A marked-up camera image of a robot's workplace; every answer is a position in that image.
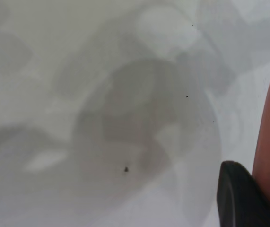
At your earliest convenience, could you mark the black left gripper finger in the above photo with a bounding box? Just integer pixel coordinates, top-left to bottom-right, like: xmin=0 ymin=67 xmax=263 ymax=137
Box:
xmin=216 ymin=160 xmax=270 ymax=227

